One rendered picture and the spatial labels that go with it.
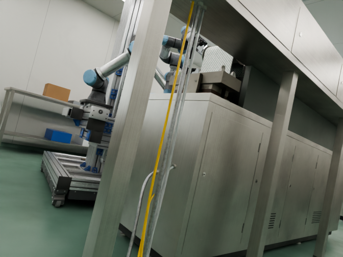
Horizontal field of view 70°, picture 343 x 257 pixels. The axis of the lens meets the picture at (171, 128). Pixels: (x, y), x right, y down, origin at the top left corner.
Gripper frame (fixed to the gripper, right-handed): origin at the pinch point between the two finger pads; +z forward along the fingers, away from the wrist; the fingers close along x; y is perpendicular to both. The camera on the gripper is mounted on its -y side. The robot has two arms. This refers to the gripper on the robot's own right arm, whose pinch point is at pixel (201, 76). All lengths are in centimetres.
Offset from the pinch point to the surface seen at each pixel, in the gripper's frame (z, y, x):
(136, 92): 52, -35, -76
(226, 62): 18.0, 7.4, -0.3
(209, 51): 1.4, 17.1, -0.2
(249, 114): 34.1, -20.5, 9.2
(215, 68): 9.9, 4.7, -0.3
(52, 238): -23, -109, -60
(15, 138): -357, -96, -30
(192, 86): 16.9, -14.4, -22.0
